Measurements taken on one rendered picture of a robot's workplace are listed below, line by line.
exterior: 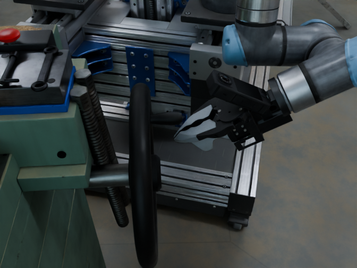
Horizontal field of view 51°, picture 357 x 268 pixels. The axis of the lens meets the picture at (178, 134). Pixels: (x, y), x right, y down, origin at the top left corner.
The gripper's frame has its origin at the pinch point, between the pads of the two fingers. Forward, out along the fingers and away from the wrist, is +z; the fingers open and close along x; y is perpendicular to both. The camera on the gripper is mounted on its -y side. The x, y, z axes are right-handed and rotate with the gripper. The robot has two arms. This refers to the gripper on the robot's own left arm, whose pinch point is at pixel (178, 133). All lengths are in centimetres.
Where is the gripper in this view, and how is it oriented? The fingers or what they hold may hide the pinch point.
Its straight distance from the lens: 70.0
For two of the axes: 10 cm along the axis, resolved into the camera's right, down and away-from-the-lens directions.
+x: -0.7, -6.9, 7.2
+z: -8.6, 4.0, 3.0
